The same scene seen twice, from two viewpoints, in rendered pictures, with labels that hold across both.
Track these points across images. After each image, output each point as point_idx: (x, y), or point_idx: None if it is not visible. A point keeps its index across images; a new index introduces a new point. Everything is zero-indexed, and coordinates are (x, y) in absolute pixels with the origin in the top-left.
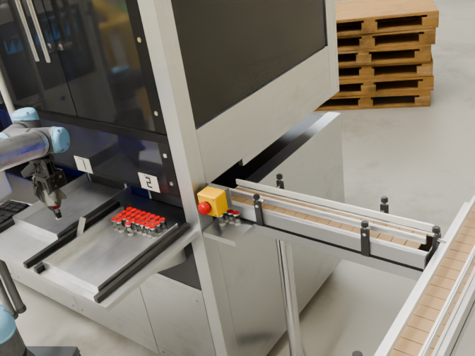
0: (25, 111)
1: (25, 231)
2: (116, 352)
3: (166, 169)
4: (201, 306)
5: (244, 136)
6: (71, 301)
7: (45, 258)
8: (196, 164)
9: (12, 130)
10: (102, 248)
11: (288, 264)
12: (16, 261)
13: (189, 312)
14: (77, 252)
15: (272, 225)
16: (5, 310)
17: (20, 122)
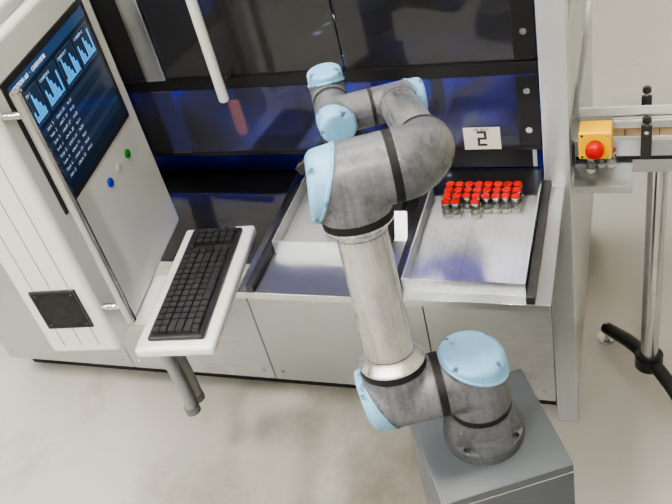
0: (329, 68)
1: (303, 256)
2: (358, 412)
3: (523, 110)
4: None
5: (576, 47)
6: (261, 364)
7: None
8: (569, 94)
9: (342, 97)
10: (455, 244)
11: (665, 204)
12: (343, 294)
13: (516, 311)
14: (423, 258)
15: (665, 154)
16: (485, 334)
17: (332, 86)
